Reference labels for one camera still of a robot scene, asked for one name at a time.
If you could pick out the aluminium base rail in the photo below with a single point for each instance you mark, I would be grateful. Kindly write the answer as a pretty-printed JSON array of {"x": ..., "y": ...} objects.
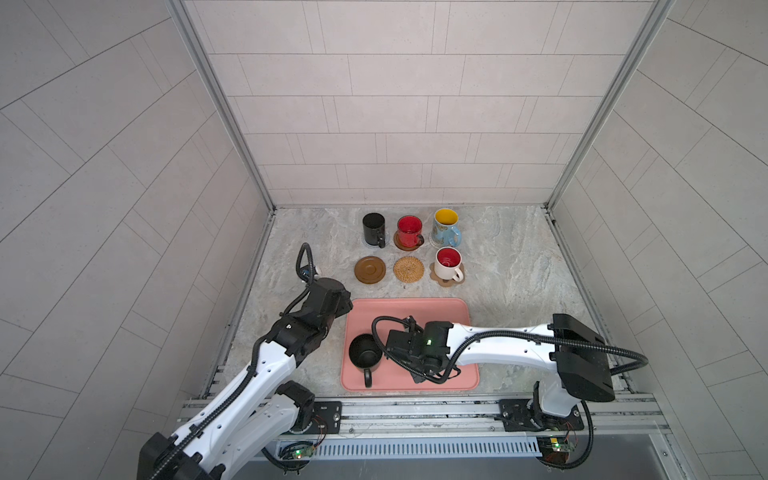
[{"x": 463, "y": 427}]

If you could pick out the blue mug yellow inside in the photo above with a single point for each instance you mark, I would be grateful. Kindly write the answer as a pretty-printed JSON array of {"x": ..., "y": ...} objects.
[{"x": 445, "y": 231}]

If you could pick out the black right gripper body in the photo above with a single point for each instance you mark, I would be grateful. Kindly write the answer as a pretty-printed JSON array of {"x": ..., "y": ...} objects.
[{"x": 414, "y": 368}]

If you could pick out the white mug red inside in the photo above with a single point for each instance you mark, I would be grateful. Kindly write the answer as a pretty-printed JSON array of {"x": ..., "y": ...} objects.
[{"x": 448, "y": 265}]

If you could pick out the cork paw print coaster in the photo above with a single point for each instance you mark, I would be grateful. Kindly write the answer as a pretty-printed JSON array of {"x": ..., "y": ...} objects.
[{"x": 443, "y": 283}]

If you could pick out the woven rattan round coaster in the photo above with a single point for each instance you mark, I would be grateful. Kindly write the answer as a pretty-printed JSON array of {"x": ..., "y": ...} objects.
[{"x": 408, "y": 269}]

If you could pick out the black mug red inside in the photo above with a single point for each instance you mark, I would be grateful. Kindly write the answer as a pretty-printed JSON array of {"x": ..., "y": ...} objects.
[{"x": 409, "y": 230}]

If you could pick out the pink tray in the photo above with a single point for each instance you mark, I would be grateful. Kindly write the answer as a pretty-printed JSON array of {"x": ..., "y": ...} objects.
[{"x": 388, "y": 377}]

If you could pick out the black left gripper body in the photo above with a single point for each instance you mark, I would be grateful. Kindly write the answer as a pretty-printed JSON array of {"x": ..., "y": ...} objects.
[{"x": 341, "y": 305}]

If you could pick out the metal corner profile left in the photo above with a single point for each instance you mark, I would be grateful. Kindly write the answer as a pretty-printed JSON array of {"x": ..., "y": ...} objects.
[{"x": 192, "y": 41}]

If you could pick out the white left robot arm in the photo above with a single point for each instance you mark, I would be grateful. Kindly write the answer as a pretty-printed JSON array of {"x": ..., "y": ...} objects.
[{"x": 260, "y": 404}]

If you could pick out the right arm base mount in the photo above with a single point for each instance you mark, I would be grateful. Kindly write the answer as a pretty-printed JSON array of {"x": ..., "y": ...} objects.
[{"x": 526, "y": 415}]

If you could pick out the right circuit board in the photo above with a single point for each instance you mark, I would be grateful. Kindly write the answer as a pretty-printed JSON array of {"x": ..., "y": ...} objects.
[{"x": 557, "y": 449}]

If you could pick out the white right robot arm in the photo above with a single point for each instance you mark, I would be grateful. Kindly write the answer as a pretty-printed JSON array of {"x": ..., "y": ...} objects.
[{"x": 573, "y": 356}]

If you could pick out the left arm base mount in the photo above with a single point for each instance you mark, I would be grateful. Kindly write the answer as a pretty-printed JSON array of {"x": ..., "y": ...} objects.
[{"x": 313, "y": 416}]

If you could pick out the metal corner profile right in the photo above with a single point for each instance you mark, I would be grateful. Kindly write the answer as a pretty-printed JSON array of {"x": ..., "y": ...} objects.
[{"x": 643, "y": 40}]

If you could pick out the metal corner profile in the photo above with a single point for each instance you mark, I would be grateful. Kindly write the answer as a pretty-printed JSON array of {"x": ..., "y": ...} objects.
[
  {"x": 192, "y": 41},
  {"x": 643, "y": 40}
]

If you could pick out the circuit board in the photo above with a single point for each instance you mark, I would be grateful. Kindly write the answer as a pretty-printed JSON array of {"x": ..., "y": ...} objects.
[
  {"x": 297, "y": 451},
  {"x": 557, "y": 449}
]

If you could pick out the left circuit board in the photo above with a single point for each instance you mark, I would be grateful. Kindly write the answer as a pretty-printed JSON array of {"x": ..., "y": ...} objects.
[{"x": 297, "y": 451}]

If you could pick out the dark wooden round coaster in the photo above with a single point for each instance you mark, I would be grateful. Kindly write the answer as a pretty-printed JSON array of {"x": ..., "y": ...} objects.
[{"x": 370, "y": 270}]

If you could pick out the black mug front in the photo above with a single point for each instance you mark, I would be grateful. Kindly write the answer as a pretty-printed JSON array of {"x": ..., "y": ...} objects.
[{"x": 365, "y": 354}]

